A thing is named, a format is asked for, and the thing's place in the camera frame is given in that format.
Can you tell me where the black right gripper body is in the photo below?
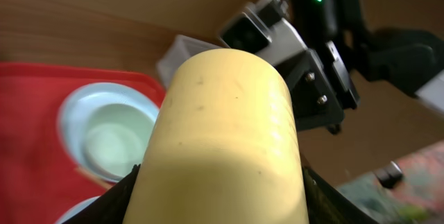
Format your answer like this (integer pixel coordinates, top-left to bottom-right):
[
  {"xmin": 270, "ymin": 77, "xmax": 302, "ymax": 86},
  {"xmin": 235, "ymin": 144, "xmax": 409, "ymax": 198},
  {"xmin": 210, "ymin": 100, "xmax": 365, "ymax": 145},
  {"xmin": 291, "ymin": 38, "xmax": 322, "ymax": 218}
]
[{"xmin": 275, "ymin": 41, "xmax": 360, "ymax": 135}]

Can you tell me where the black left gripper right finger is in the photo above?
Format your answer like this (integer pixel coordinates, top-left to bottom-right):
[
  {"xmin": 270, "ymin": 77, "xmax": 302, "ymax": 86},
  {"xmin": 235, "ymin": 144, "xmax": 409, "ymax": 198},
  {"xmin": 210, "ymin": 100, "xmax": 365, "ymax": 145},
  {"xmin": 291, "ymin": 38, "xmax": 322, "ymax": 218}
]
[{"xmin": 300, "ymin": 154, "xmax": 377, "ymax": 224}]

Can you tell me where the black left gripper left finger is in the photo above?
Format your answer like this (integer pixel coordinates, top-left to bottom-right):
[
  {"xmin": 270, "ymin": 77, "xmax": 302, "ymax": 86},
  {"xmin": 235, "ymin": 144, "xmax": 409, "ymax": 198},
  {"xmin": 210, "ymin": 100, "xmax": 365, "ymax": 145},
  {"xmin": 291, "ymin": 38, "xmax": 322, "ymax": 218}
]
[{"xmin": 64, "ymin": 165, "xmax": 140, "ymax": 224}]

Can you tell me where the light blue small bowl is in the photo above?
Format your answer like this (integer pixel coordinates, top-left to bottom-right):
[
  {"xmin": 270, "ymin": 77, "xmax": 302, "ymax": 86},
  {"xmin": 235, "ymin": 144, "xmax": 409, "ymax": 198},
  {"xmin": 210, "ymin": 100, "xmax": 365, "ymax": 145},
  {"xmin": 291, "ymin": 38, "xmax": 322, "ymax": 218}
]
[{"xmin": 55, "ymin": 196, "xmax": 99, "ymax": 224}]

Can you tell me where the green bowl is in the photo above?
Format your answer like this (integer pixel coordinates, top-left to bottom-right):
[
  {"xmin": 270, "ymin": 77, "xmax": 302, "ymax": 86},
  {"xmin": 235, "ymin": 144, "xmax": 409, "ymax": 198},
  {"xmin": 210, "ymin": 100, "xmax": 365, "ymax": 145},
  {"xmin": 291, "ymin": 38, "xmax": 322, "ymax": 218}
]
[{"xmin": 83, "ymin": 103, "xmax": 159, "ymax": 181}]

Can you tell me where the yellow plastic cup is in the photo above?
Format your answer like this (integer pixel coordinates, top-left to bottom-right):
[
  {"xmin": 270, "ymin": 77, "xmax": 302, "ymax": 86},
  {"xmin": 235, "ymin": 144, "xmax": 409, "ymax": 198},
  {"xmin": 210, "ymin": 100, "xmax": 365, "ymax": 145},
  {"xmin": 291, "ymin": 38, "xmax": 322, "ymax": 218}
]
[{"xmin": 124, "ymin": 49, "xmax": 309, "ymax": 224}]

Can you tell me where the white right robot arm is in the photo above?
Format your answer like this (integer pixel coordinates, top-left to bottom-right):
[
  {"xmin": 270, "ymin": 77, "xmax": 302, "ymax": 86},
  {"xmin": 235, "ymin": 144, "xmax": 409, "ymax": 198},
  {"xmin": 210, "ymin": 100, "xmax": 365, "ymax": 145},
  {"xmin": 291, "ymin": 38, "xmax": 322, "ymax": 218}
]
[{"xmin": 271, "ymin": 0, "xmax": 443, "ymax": 135}]

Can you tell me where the clear plastic waste bin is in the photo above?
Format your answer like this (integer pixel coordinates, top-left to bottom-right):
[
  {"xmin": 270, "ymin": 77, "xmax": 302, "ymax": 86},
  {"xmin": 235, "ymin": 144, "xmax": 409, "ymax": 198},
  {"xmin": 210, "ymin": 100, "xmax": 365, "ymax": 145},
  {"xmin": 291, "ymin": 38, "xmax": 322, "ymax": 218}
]
[{"xmin": 156, "ymin": 35, "xmax": 221, "ymax": 88}]

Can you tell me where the red plastic tray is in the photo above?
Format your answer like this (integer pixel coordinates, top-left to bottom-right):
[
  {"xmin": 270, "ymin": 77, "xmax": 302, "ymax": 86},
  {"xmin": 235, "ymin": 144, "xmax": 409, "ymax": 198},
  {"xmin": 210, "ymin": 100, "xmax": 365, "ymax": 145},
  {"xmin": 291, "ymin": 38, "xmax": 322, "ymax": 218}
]
[{"xmin": 1, "ymin": 62, "xmax": 165, "ymax": 223}]

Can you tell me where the large light blue plate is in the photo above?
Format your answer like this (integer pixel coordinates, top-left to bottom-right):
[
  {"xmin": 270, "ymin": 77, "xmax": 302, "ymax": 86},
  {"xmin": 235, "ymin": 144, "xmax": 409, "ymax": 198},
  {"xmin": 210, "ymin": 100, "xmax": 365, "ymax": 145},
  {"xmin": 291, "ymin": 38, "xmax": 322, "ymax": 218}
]
[{"xmin": 58, "ymin": 83, "xmax": 159, "ymax": 182}]

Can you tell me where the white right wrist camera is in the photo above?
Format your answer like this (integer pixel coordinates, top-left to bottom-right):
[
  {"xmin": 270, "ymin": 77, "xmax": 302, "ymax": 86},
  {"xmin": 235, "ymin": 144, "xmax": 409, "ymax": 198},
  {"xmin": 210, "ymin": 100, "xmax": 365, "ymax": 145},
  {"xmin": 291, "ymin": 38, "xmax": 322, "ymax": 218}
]
[{"xmin": 219, "ymin": 0, "xmax": 307, "ymax": 66}]

